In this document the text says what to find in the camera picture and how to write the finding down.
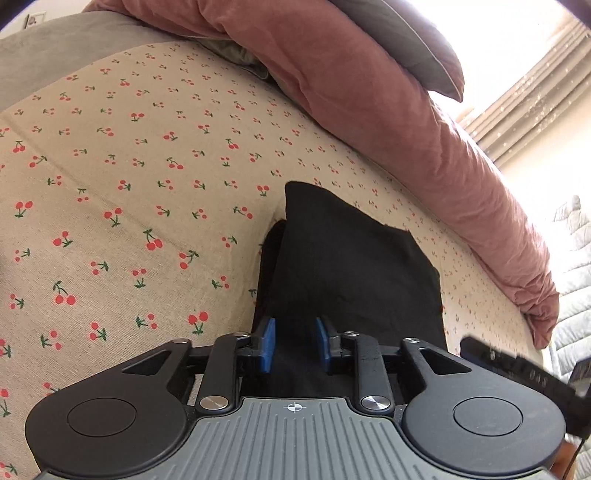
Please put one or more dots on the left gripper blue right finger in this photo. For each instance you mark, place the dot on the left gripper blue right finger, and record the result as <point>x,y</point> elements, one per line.
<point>329,343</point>

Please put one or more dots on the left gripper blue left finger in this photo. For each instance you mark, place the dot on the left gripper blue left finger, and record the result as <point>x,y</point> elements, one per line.
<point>264,343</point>

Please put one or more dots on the black pants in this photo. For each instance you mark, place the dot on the black pants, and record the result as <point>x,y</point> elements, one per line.
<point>329,259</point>

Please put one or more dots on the cherry print bed sheet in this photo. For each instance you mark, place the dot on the cherry print bed sheet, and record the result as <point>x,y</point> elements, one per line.
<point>135,194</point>

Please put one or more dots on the grey curtain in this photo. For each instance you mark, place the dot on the grey curtain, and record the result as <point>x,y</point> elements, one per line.
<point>538,99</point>

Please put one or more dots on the pink duvet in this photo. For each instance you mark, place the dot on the pink duvet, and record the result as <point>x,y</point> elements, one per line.
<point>349,84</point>

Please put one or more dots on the purple grey pillow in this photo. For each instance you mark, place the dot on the purple grey pillow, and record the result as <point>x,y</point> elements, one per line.
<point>413,41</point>

